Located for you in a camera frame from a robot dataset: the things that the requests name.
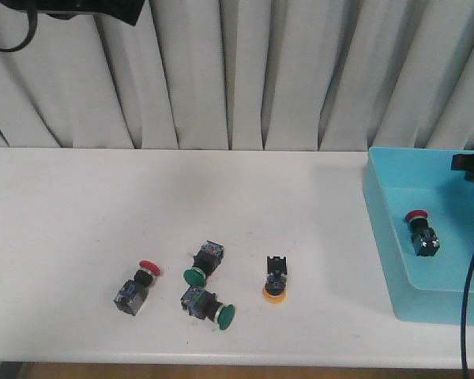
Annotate green push button upper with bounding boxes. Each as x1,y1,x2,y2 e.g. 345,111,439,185
183,241,224,287

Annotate light blue plastic box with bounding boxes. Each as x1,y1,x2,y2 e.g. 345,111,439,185
363,147,474,325

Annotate yellow push button upside-down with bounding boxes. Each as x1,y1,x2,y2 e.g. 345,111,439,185
262,256,288,304

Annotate green push button lower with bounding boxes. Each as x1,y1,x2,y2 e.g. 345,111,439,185
180,286,235,330

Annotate red push button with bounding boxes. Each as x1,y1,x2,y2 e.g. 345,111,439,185
404,209,440,257
114,260,161,316

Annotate green push button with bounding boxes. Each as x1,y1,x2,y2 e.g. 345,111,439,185
180,286,235,330
183,241,224,287

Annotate white pleated curtain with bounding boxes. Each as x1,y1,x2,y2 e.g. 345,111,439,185
0,1,474,151

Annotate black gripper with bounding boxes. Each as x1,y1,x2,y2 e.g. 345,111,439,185
35,0,146,27

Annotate red push button lying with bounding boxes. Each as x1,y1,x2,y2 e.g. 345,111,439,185
114,260,161,316

